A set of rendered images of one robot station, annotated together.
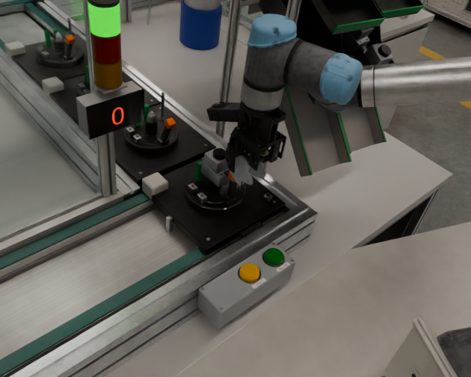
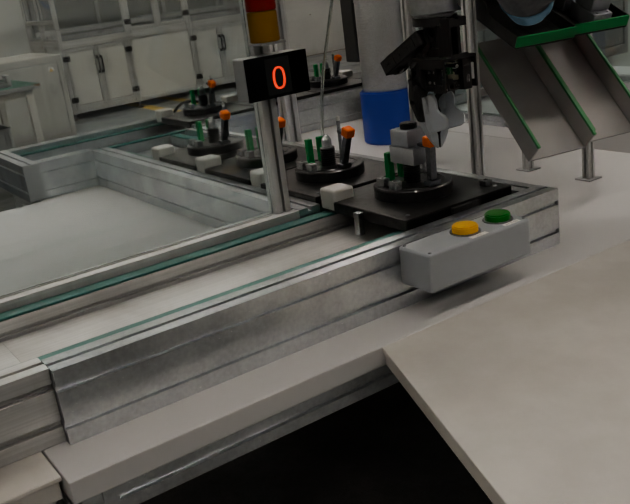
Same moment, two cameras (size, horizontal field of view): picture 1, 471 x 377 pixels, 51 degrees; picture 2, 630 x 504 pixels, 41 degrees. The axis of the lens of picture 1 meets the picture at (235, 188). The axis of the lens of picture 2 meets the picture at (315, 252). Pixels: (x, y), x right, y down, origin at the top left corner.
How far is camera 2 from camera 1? 0.73 m
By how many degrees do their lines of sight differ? 27
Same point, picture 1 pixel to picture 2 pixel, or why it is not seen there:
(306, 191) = not seen: hidden behind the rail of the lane
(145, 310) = (332, 264)
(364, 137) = (616, 122)
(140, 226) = (324, 240)
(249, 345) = (481, 319)
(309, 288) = (565, 273)
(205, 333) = (419, 316)
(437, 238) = not seen: outside the picture
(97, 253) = (271, 261)
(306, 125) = (524, 105)
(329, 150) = (563, 132)
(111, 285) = not seen: hidden behind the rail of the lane
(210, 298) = (414, 249)
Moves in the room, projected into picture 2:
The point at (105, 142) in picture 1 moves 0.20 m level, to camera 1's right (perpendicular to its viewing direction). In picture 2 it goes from (270, 128) to (384, 119)
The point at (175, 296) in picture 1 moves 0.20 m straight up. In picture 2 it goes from (369, 253) to (354, 119)
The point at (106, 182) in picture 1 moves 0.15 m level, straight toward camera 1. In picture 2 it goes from (276, 188) to (283, 210)
